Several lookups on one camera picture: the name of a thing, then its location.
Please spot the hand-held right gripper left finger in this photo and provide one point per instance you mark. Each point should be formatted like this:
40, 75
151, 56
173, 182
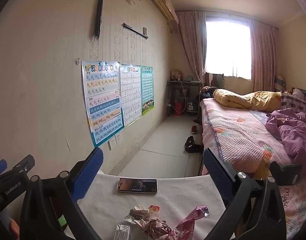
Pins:
89, 173

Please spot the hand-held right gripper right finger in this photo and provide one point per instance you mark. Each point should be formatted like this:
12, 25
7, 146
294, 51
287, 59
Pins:
216, 177

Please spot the white blue snack wrapper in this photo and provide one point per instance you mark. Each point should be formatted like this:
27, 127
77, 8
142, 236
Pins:
136, 215

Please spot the bed with pink bedspread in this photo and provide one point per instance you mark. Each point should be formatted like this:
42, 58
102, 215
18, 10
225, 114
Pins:
240, 135

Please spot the pink foil wrapper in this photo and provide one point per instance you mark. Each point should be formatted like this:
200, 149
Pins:
190, 220

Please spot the smartphone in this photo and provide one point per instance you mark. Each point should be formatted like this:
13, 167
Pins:
138, 185

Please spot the red shoe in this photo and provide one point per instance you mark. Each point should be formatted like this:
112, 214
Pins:
193, 130
196, 122

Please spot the black cloth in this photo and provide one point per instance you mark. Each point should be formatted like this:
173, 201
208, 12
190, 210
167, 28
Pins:
284, 172

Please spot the small white drink carton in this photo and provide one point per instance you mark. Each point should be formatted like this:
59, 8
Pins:
123, 232

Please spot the white picture box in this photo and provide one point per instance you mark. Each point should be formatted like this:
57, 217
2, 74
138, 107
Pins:
191, 107

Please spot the brown crumpled wrapper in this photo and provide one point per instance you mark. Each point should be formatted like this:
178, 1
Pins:
155, 228

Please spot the yellow quilt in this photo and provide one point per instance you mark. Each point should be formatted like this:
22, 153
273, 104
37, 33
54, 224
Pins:
245, 100

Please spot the dark clothes pile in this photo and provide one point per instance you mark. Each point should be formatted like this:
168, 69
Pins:
207, 92

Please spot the white script print cloth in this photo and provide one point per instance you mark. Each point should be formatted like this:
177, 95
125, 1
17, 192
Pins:
298, 205

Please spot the purple blanket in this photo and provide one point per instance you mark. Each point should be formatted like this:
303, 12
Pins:
295, 135

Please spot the metal shelf table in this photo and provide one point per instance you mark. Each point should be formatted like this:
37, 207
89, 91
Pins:
184, 82

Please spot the checkered cloth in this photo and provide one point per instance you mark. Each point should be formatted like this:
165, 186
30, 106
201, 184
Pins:
294, 103

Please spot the striped pillow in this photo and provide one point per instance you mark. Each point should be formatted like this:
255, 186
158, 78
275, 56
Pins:
279, 83

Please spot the pink patterned curtain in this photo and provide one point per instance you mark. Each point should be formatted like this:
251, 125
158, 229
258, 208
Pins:
193, 50
264, 55

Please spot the window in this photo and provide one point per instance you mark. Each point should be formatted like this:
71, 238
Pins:
228, 47

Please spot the air conditioner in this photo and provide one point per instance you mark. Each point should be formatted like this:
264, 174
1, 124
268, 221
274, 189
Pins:
165, 5

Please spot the round hole wall socket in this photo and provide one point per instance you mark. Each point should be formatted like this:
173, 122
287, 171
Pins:
109, 145

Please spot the blue letter wall poster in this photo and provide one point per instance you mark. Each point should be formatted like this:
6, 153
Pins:
102, 100

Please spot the white character wall poster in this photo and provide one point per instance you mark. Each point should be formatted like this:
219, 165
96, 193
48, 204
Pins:
130, 95

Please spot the green number wall poster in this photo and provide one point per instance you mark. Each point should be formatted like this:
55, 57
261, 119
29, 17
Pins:
147, 90

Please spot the picture frame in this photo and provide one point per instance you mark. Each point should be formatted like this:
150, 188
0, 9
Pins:
176, 75

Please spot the black wall rail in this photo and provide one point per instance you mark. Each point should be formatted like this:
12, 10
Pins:
135, 30

